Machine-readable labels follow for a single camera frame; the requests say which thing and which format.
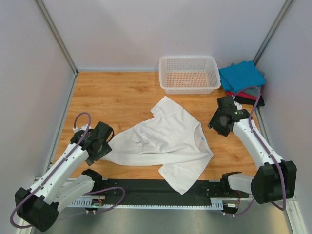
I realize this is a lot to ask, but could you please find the left aluminium frame post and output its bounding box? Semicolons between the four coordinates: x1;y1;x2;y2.
34;0;78;75

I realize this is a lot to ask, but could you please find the black folded t shirt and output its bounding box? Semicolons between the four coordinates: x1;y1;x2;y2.
234;96;265;106

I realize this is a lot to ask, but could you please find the white plastic perforated basket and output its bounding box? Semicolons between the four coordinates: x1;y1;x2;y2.
158;56;221;95

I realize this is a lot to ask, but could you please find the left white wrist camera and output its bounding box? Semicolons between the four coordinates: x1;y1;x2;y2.
73;124;89;133

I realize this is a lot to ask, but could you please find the right aluminium frame post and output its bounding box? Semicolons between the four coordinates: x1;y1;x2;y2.
253;0;295;66

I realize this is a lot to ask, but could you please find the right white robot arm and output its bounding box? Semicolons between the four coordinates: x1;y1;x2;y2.
208;96;297;204

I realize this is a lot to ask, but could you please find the grey folded t shirt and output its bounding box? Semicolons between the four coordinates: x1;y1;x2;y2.
243;71;265;98

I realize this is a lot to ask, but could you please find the aluminium frame post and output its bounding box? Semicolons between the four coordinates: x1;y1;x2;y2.
34;0;78;75
253;0;295;66

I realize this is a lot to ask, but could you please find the white t shirt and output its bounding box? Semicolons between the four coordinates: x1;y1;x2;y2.
102;97;214;195

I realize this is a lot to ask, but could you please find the red folded t shirt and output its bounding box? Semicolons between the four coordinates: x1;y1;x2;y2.
225;91;257;100

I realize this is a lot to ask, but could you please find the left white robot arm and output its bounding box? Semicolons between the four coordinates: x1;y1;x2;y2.
13;122;114;232

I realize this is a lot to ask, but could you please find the blue folded t shirt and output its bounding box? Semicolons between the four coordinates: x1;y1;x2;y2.
219;60;265;93

